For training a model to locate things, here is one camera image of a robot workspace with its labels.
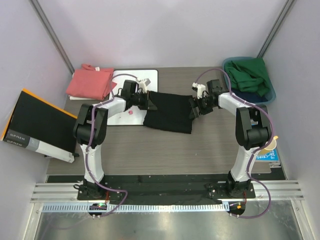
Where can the green t shirt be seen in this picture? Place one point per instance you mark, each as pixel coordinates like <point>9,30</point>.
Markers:
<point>248,76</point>

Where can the navy blue t shirt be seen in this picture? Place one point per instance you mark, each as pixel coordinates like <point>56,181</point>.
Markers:
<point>249,96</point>

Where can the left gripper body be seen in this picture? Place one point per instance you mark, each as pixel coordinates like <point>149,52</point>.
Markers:
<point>142,100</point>

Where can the blue book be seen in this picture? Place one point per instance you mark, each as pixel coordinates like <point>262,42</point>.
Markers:
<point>271,156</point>

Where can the black t shirt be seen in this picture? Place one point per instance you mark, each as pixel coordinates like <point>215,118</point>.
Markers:
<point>172,114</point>

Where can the aluminium rail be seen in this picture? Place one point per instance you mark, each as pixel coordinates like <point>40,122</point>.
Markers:
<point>152,193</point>

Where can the folded white t shirt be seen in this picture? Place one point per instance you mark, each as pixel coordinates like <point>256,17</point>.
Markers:
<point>74,98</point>

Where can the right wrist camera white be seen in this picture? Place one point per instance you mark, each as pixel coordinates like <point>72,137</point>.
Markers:
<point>199,89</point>

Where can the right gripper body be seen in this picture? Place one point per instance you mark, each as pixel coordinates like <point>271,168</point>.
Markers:
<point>204,104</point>

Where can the left aluminium frame post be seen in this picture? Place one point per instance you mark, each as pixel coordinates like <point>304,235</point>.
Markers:
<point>51,33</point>

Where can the yellow cup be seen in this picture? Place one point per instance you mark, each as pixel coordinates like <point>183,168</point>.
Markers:
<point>272,145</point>

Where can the black clip file folder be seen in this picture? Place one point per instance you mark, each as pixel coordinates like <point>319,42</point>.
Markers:
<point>40,126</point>

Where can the white whiteboard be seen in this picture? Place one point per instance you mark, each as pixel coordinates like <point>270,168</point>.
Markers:
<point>133,116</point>

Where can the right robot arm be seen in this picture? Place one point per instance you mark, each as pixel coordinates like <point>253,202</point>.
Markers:
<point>252,130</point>

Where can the aluminium frame post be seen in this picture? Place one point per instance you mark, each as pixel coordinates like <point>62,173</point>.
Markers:
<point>51,33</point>
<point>280,19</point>

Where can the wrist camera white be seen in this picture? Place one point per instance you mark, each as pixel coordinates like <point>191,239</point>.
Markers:
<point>199,89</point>
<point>143,84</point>

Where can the blue plastic basket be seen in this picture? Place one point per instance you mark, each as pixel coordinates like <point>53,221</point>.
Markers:
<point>270,96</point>

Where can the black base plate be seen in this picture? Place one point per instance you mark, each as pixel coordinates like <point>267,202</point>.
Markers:
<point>111,180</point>

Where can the folded pink t shirt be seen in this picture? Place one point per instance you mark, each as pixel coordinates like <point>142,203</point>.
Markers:
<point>91,82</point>

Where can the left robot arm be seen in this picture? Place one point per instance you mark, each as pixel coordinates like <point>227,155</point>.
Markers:
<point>91,127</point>

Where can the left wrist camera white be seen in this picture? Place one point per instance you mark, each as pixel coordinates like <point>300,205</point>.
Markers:
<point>143,84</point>

